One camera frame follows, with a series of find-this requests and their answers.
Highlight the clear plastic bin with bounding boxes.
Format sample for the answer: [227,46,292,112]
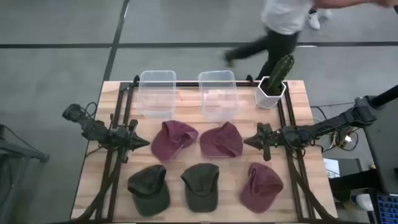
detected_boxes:
[198,70,239,123]
[136,70,177,121]

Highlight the black metal table frame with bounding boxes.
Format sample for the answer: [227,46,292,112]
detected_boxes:
[74,74,338,223]

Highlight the dark green cap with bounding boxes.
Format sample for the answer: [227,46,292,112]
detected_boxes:
[180,162,220,213]
[127,164,171,218]

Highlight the black tripod stand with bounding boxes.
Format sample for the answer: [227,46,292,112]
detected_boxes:
[0,123,50,218]

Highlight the person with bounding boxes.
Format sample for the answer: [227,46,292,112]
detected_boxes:
[222,0,398,81]

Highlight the white bottle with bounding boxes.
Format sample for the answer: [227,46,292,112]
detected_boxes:
[351,193,374,212]

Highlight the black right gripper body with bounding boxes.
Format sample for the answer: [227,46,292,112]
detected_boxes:
[257,132,284,162]

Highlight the white hexagonal plant pot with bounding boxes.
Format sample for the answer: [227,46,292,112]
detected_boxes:
[254,76,287,110]

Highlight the green cactus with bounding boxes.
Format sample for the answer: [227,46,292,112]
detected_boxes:
[267,54,295,96]

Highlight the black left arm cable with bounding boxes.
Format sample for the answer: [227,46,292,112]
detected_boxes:
[83,101,98,119]

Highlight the black equipment stand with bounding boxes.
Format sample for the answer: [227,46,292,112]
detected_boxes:
[354,84,398,194]

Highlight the maroon cap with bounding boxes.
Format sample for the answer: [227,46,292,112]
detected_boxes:
[199,121,244,159]
[239,162,284,214]
[150,120,199,162]

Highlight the black cable bundle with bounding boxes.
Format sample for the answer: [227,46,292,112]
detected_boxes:
[310,105,361,154]

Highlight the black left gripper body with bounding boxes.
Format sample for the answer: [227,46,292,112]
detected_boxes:
[115,130,139,164]

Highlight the white paper sheet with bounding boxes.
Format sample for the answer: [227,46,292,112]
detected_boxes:
[323,157,341,179]

